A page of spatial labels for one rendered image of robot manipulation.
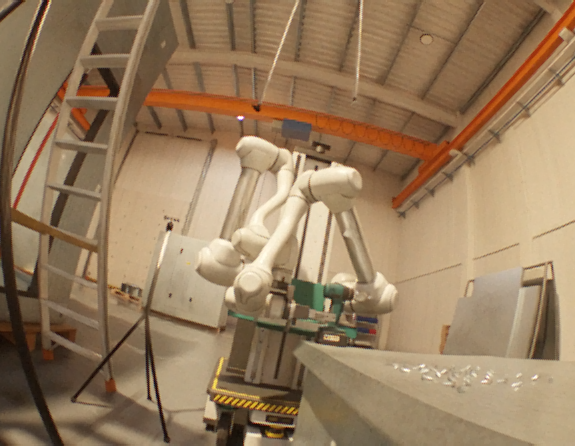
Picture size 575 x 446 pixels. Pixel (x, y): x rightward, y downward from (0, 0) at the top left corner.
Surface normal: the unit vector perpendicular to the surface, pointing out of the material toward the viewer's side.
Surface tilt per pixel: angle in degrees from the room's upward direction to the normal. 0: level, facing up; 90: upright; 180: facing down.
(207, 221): 90
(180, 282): 90
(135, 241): 90
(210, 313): 90
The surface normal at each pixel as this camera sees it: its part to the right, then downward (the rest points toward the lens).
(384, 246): 0.07, -0.30
